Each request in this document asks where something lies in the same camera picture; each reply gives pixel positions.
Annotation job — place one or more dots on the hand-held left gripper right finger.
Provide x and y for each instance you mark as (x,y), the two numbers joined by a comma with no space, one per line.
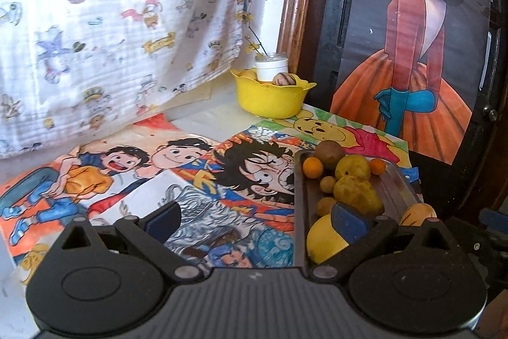
(349,224)

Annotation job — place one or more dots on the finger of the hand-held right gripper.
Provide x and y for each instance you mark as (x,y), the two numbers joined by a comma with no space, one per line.
(495,223)

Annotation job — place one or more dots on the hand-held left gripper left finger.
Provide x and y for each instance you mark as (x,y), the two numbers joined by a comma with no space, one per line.
(164,219)

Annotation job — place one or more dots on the yellow lemon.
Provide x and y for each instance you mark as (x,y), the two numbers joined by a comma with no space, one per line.
(326,239)

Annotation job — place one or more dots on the small brown round fruit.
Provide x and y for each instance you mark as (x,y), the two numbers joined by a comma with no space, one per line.
(328,183)
(325,206)

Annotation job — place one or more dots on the long green pear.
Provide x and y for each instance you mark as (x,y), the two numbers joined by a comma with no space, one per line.
(357,194)

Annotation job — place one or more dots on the round yellow pear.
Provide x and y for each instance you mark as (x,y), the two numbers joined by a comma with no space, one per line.
(352,166)

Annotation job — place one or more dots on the grey metal tray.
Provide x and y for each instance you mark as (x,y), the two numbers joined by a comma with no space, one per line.
(397,188)

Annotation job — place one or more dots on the small orange mandarin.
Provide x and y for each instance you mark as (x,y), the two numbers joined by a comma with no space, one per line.
(377,166)
(312,167)

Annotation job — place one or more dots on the brown kiwi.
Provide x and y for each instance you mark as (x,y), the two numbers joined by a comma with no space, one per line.
(329,154)

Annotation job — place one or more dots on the silver hair warriors drawing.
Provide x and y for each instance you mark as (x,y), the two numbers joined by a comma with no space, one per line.
(222,220)

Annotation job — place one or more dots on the two boys drawing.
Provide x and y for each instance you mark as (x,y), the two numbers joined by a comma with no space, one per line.
(99,172)

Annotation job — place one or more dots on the door knob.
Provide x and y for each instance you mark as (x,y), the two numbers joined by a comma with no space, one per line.
(492,113)

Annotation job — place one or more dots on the yellow scalloped bowl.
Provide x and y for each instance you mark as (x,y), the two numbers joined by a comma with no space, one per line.
(270,98)

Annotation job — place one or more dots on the yellow fruit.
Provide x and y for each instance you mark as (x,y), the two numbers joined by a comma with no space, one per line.
(248,73)

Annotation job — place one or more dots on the white jar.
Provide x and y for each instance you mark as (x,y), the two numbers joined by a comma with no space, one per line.
(271,65)

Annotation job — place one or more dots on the white cartoon printed blanket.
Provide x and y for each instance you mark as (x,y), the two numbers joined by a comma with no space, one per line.
(119,25)

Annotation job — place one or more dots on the yellow flower sprig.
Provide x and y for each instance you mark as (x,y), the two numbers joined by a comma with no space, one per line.
(252,33)

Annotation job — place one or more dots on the wall poster orange dress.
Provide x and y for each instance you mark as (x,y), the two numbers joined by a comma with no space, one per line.
(416,65)

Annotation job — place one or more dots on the wooden door frame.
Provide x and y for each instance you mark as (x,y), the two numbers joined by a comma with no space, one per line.
(295,5)

